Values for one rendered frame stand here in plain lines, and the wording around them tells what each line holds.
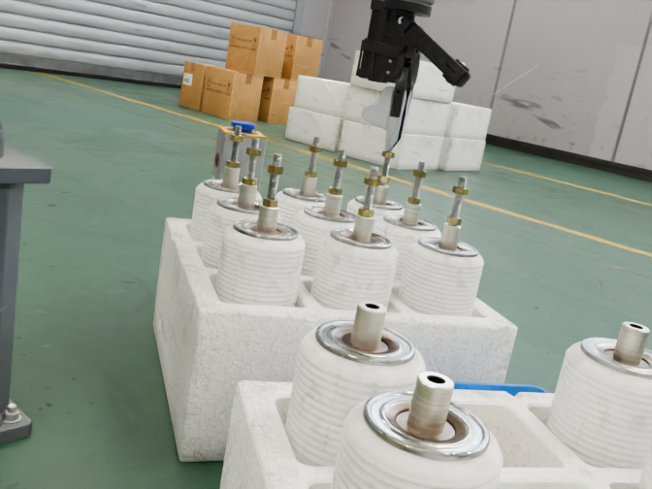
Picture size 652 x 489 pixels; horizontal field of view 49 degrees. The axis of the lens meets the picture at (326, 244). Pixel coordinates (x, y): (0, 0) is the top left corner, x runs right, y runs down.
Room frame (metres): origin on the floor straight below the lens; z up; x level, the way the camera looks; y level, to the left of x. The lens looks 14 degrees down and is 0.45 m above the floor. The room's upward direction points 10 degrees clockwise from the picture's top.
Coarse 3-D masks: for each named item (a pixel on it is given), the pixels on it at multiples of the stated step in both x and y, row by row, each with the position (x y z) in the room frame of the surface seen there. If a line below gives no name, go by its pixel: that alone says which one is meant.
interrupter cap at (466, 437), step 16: (368, 400) 0.40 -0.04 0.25; (384, 400) 0.40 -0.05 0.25; (400, 400) 0.41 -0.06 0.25; (368, 416) 0.38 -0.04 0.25; (384, 416) 0.38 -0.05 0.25; (400, 416) 0.39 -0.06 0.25; (448, 416) 0.40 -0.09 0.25; (464, 416) 0.40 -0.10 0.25; (384, 432) 0.36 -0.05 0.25; (400, 432) 0.36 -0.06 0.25; (416, 432) 0.37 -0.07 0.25; (448, 432) 0.38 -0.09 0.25; (464, 432) 0.38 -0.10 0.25; (480, 432) 0.38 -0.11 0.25; (400, 448) 0.35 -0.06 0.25; (416, 448) 0.35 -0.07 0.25; (432, 448) 0.35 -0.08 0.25; (448, 448) 0.36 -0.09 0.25; (464, 448) 0.36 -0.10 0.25; (480, 448) 0.36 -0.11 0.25
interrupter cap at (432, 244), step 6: (420, 240) 0.87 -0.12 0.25; (426, 240) 0.88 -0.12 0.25; (432, 240) 0.89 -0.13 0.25; (438, 240) 0.89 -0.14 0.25; (426, 246) 0.85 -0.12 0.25; (432, 246) 0.84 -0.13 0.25; (438, 246) 0.87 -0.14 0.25; (462, 246) 0.88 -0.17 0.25; (468, 246) 0.89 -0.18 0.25; (444, 252) 0.83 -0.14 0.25; (450, 252) 0.83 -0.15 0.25; (456, 252) 0.83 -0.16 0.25; (462, 252) 0.85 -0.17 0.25; (468, 252) 0.85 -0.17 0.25; (474, 252) 0.85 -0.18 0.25
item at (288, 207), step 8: (280, 192) 1.04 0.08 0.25; (280, 200) 1.02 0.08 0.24; (288, 200) 1.01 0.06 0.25; (296, 200) 1.01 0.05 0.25; (280, 208) 1.02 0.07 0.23; (288, 208) 1.01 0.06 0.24; (296, 208) 1.00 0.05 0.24; (304, 208) 1.00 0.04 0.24; (280, 216) 1.02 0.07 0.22; (288, 216) 1.01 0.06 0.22; (288, 224) 1.01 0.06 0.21
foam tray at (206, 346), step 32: (192, 256) 0.87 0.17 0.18; (160, 288) 1.01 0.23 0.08; (192, 288) 0.75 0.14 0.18; (160, 320) 0.99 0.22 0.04; (192, 320) 0.72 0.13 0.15; (224, 320) 0.70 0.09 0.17; (256, 320) 0.71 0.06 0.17; (288, 320) 0.72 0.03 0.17; (320, 320) 0.74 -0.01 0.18; (416, 320) 0.78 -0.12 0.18; (448, 320) 0.80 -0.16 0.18; (480, 320) 0.82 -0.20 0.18; (160, 352) 0.93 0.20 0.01; (192, 352) 0.70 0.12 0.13; (224, 352) 0.70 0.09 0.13; (256, 352) 0.71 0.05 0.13; (288, 352) 0.72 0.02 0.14; (448, 352) 0.79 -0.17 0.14; (480, 352) 0.81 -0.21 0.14; (192, 384) 0.69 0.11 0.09; (224, 384) 0.70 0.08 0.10; (192, 416) 0.69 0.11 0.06; (224, 416) 0.70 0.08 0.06; (192, 448) 0.69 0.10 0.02; (224, 448) 0.71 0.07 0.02
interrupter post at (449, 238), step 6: (444, 228) 0.86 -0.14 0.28; (450, 228) 0.86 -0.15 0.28; (456, 228) 0.86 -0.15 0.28; (444, 234) 0.86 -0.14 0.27; (450, 234) 0.86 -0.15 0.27; (456, 234) 0.86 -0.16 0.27; (444, 240) 0.86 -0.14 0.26; (450, 240) 0.86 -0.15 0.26; (456, 240) 0.86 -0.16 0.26; (444, 246) 0.86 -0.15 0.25; (450, 246) 0.86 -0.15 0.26; (456, 246) 0.86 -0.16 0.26
